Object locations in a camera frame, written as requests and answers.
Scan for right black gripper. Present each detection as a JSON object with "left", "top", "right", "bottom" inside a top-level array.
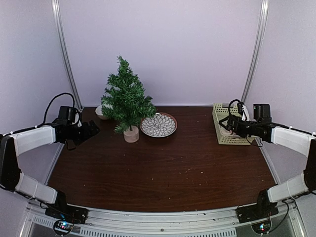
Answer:
[{"left": 218, "top": 115, "right": 261, "bottom": 137}]

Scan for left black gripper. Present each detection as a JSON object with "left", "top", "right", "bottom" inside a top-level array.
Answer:
[{"left": 67, "top": 120, "right": 100, "bottom": 146}]

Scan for small green christmas tree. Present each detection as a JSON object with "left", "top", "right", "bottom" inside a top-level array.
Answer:
[{"left": 101, "top": 56, "right": 156, "bottom": 143}]

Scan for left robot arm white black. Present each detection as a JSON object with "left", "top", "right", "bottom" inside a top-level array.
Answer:
[{"left": 0, "top": 120, "right": 100, "bottom": 219}]

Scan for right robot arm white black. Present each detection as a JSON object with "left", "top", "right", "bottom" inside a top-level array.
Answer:
[{"left": 219, "top": 115, "right": 316, "bottom": 218}]

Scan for beige plastic basket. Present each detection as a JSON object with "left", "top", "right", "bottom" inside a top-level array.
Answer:
[{"left": 212, "top": 102, "right": 255, "bottom": 146}]

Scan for small white bowl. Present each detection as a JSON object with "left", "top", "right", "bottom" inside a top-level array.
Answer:
[{"left": 95, "top": 105, "right": 109, "bottom": 120}]

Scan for patterned ceramic plate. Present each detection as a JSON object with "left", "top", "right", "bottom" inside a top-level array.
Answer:
[{"left": 140, "top": 112, "right": 178, "bottom": 138}]

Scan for right black cable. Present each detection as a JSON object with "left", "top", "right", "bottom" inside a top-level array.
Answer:
[{"left": 228, "top": 98, "right": 247, "bottom": 117}]

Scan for black cable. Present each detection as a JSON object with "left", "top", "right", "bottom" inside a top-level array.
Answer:
[
  {"left": 228, "top": 98, "right": 247, "bottom": 117},
  {"left": 40, "top": 93, "right": 82, "bottom": 128}
]

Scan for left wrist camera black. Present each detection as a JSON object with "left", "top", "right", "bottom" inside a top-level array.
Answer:
[{"left": 57, "top": 106, "right": 78, "bottom": 123}]

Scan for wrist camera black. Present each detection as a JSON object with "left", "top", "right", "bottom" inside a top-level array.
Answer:
[
  {"left": 57, "top": 106, "right": 78, "bottom": 123},
  {"left": 253, "top": 104, "right": 271, "bottom": 120}
]

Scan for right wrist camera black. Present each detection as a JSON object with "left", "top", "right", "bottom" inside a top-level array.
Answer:
[{"left": 253, "top": 104, "right": 271, "bottom": 120}]

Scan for left black cable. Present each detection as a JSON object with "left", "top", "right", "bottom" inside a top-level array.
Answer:
[{"left": 40, "top": 93, "right": 82, "bottom": 128}]

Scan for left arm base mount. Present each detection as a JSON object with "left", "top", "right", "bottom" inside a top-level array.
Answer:
[{"left": 43, "top": 191, "right": 88, "bottom": 224}]

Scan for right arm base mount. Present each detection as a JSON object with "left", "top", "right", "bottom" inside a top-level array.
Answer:
[{"left": 236, "top": 190, "right": 278, "bottom": 223}]

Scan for front aluminium rail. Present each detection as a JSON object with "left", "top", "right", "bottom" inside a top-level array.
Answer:
[{"left": 24, "top": 190, "right": 302, "bottom": 237}]

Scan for right aluminium frame post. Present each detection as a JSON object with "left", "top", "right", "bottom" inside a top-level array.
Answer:
[{"left": 241, "top": 0, "right": 269, "bottom": 103}]

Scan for aluminium frame post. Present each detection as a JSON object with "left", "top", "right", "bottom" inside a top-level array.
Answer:
[
  {"left": 51, "top": 0, "right": 83, "bottom": 111},
  {"left": 241, "top": 0, "right": 269, "bottom": 103}
]

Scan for left aluminium frame post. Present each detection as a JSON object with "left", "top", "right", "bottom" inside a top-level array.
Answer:
[{"left": 51, "top": 0, "right": 83, "bottom": 111}]

